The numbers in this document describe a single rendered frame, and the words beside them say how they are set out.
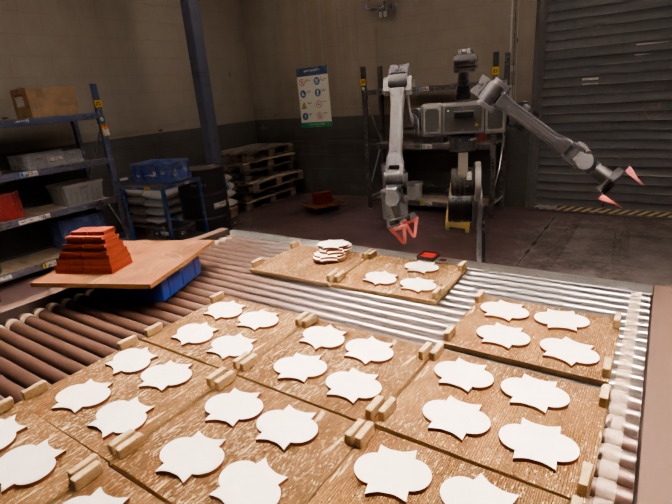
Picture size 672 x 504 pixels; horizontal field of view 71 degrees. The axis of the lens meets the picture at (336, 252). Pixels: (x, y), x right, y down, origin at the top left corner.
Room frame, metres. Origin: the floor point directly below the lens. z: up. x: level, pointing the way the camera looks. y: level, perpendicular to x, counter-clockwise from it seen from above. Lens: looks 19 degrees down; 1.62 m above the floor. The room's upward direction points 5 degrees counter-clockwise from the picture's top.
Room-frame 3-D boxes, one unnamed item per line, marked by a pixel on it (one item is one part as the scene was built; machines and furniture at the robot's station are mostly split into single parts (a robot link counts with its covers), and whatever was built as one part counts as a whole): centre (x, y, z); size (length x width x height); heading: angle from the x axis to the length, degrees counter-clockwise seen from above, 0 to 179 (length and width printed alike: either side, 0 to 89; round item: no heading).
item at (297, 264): (1.90, 0.11, 0.93); 0.41 x 0.35 x 0.02; 55
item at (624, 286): (1.98, -0.25, 0.89); 2.08 x 0.09 x 0.06; 55
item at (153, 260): (1.81, 0.83, 1.03); 0.50 x 0.50 x 0.02; 77
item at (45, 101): (5.32, 2.96, 1.74); 0.50 x 0.38 x 0.32; 144
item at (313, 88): (7.76, 0.16, 1.55); 0.61 x 0.02 x 0.91; 54
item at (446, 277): (1.67, -0.24, 0.93); 0.41 x 0.35 x 0.02; 56
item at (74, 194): (5.38, 2.91, 0.76); 0.50 x 0.36 x 0.24; 150
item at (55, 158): (5.19, 3.04, 1.16); 0.60 x 0.40 x 0.15; 147
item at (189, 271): (1.80, 0.77, 0.97); 0.31 x 0.31 x 0.10; 77
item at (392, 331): (1.47, 0.11, 0.90); 1.95 x 0.05 x 0.05; 55
